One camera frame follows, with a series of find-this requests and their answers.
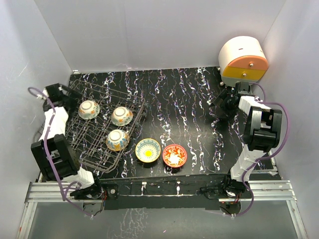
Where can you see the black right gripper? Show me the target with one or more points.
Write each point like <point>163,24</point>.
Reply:
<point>226,96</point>

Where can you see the orange flower bowl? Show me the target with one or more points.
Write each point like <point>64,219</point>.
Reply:
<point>121,116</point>
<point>88,110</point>

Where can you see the aluminium front rail frame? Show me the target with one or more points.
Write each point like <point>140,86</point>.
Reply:
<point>143,211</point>

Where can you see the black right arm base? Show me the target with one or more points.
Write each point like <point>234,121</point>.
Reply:
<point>224,191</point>

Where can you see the grey wire dish rack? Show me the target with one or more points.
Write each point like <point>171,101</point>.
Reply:
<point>88,137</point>

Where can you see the blue orange pattern bowl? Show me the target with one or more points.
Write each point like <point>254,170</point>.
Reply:
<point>117,140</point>

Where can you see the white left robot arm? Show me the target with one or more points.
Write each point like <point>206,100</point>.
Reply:
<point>53,153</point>

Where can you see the round white drawer cabinet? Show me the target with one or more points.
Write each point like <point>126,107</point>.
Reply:
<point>241,59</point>

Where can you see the yellow sun blue bowl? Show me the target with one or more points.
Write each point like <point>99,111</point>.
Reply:
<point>148,150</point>

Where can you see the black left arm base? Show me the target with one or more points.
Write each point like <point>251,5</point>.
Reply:
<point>99,190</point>

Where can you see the red orange pattern bowl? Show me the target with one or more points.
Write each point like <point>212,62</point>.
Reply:
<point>174,156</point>

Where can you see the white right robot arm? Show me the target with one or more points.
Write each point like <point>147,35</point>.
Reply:
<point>262,131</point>

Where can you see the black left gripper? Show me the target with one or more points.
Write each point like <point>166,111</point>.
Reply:
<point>72,92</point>

